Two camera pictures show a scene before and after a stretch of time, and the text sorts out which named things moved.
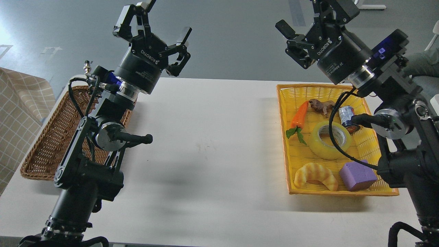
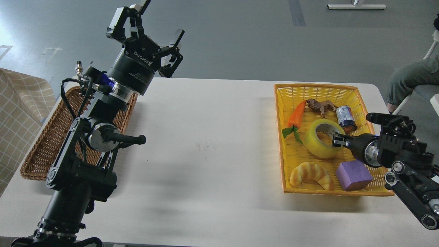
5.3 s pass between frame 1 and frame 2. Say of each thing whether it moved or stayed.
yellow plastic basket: stayed
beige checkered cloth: stayed
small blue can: stayed
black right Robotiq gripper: moved
